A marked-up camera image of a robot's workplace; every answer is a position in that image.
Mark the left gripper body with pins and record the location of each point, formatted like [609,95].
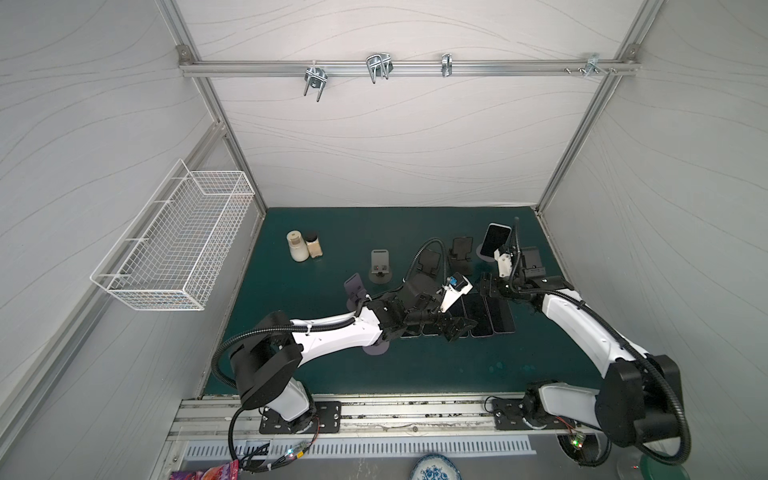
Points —
[429,309]

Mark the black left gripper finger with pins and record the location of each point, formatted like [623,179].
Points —
[461,327]
[448,328]

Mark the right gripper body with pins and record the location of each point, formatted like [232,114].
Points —
[501,287]

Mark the phone with cracked screen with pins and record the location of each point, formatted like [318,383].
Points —
[476,309]

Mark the phone with dark frame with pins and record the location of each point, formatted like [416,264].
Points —
[427,331]

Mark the phone with purple frame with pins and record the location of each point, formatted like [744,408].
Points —
[500,316]

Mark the phone with white frame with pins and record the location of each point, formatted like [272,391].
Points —
[495,238]

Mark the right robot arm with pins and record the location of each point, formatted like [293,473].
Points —
[639,402]

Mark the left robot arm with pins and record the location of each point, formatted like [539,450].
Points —
[260,364]

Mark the black rectangular phone stand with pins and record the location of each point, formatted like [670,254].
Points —
[460,256]

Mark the black folding phone stand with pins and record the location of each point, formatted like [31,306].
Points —
[429,263]

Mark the lilac round phone stand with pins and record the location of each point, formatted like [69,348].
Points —
[483,257]

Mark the grey round stand back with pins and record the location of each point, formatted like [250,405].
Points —
[380,271]

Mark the purple round stand front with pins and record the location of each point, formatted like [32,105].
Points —
[377,349]

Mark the purple round stand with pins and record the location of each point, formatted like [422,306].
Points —
[355,291]
[377,349]

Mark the purple round stand middle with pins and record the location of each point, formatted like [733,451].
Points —
[355,291]

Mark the small brown bottle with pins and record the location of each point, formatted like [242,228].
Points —
[313,245]

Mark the cream plastic bottle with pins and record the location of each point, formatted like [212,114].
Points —
[297,246]

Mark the blue white plate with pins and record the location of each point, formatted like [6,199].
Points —
[435,467]

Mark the green round lid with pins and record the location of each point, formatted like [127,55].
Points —
[651,469]

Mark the metal top crossbar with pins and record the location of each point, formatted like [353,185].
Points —
[387,67]

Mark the pink patterned bag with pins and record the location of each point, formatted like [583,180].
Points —
[227,471]

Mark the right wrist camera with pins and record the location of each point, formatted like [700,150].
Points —
[504,263]

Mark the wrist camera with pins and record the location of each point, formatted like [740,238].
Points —
[456,286]
[504,263]

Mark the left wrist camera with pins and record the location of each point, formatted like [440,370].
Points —
[456,286]

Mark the white wire basket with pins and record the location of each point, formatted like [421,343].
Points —
[170,255]

